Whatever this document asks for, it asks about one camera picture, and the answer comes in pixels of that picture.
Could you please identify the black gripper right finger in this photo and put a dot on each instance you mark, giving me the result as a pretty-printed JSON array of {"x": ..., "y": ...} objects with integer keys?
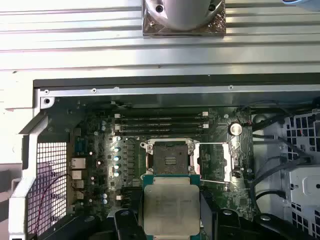
[{"x": 225, "y": 225}]

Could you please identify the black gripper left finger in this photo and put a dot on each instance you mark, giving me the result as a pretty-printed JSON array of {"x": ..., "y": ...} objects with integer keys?
[{"x": 127, "y": 225}]

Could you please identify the thin metal locking lever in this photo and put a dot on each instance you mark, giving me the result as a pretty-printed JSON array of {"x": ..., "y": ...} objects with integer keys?
[{"x": 215, "y": 181}]

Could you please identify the silver square CPU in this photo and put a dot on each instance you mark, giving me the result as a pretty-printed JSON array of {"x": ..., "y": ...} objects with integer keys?
[{"x": 172, "y": 207}]

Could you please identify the metal socket cover frame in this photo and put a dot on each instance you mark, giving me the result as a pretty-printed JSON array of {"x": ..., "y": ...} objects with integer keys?
[{"x": 229, "y": 162}]

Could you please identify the RAM slot with black clips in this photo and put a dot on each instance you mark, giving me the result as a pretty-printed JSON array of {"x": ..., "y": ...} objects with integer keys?
[
  {"x": 160, "y": 131},
  {"x": 160, "y": 121},
  {"x": 130, "y": 191},
  {"x": 130, "y": 202}
]

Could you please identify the RAM slot with white clips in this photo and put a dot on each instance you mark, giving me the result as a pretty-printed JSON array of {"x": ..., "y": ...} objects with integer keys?
[
  {"x": 160, "y": 126},
  {"x": 131, "y": 196},
  {"x": 160, "y": 115}
]

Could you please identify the CPU socket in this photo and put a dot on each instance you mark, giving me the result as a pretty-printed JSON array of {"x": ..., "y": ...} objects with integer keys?
[{"x": 170, "y": 155}]

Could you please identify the green motherboard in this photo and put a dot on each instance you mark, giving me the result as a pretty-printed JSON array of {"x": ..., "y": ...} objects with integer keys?
[{"x": 220, "y": 197}]

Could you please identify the perforated metal drive cage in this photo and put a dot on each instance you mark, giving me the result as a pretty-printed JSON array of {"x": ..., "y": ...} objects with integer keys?
[{"x": 305, "y": 180}]

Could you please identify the round silver coin battery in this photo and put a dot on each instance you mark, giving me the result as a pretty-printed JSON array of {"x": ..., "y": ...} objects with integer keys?
[{"x": 235, "y": 128}]

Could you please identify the open black PC case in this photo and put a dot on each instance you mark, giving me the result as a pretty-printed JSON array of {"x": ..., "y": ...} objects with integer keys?
[{"x": 150, "y": 93}]

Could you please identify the pale blue teach pendant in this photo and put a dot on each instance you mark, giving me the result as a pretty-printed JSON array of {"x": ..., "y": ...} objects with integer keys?
[{"x": 302, "y": 3}]

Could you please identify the square brown base plate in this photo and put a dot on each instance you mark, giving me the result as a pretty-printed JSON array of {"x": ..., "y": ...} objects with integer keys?
[{"x": 150, "y": 30}]

